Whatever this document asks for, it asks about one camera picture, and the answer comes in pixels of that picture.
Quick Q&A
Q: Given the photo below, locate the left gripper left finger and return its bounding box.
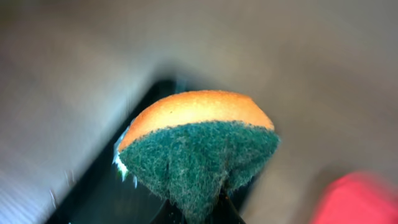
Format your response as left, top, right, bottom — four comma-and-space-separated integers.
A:
149, 200, 187, 224

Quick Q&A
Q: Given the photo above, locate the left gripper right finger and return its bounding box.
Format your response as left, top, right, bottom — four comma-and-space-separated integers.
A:
206, 189, 246, 224

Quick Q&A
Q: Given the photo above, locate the orange green scrub sponge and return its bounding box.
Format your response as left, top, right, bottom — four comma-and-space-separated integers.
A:
114, 90, 280, 223

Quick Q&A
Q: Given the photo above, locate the black rectangular tray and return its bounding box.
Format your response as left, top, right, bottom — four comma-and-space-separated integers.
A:
45, 79, 200, 224

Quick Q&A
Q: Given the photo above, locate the red plastic serving tray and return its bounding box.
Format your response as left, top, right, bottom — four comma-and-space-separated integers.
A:
310, 172, 397, 224

